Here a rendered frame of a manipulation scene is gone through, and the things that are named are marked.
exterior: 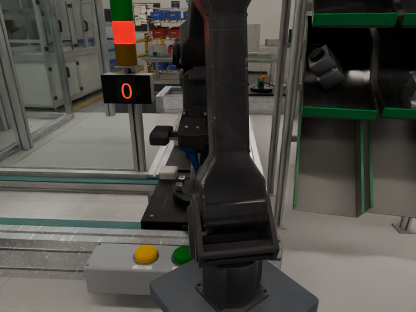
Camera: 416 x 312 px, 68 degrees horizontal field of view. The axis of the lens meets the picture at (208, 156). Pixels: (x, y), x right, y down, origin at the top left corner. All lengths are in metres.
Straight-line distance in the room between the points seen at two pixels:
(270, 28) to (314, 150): 10.50
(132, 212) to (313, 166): 0.45
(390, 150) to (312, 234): 0.27
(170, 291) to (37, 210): 0.57
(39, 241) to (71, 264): 0.08
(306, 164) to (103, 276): 0.47
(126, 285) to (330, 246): 0.48
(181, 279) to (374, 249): 0.56
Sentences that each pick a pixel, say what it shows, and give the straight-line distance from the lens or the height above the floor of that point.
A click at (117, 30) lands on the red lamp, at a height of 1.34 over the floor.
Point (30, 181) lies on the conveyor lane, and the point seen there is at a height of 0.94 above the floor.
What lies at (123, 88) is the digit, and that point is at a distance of 0.81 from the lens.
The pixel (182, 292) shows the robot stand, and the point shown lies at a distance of 0.40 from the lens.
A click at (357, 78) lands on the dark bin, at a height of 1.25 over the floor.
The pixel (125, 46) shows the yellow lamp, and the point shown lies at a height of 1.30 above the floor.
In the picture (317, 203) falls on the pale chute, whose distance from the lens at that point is 0.70.
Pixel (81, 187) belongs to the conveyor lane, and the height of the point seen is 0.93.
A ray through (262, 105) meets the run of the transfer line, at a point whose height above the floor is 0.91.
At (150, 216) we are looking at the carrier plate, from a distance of 0.69.
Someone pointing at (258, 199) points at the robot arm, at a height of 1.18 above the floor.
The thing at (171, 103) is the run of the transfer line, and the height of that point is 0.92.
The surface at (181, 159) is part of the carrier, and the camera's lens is 0.96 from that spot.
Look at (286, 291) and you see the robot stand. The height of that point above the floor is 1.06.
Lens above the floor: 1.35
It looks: 23 degrees down
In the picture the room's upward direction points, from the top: straight up
